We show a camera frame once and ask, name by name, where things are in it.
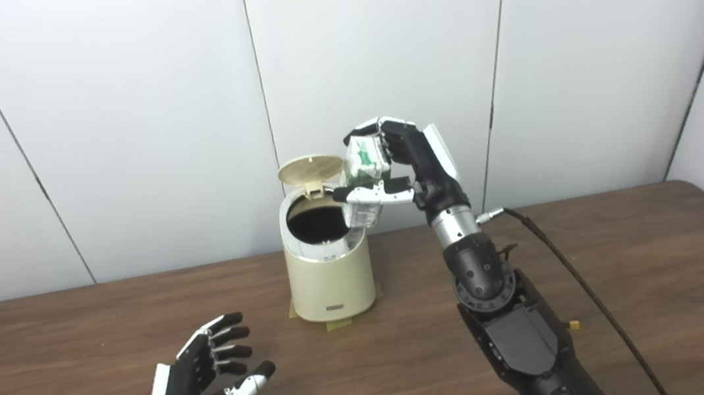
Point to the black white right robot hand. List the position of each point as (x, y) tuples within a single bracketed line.
[(431, 168)]

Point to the white green milk carton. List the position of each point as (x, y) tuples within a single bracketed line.
[(364, 163)]

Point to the cream round bin lid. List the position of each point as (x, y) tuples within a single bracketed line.
[(309, 168)]

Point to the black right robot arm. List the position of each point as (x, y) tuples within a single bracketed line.
[(513, 331)]

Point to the cream-colored bin body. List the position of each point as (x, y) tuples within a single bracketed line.
[(328, 280)]

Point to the yellow tape piece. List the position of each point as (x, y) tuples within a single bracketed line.
[(292, 309), (376, 291), (338, 323)]

